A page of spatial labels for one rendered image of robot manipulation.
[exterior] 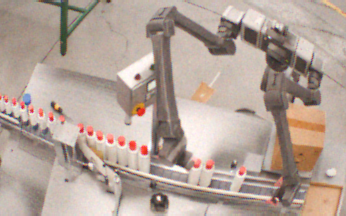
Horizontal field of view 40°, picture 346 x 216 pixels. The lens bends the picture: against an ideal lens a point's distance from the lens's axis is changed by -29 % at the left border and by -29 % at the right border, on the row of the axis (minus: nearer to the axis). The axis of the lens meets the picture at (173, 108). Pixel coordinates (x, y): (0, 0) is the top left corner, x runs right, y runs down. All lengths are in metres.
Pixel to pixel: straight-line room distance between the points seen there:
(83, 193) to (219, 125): 0.81
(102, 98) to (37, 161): 0.59
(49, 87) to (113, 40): 1.36
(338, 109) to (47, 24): 2.67
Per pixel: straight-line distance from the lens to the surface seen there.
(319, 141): 2.85
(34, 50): 4.60
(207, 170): 2.74
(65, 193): 2.85
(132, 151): 2.77
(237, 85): 4.32
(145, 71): 2.46
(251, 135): 3.12
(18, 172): 3.00
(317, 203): 3.01
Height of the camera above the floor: 3.43
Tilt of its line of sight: 55 degrees down
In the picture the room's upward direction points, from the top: 6 degrees clockwise
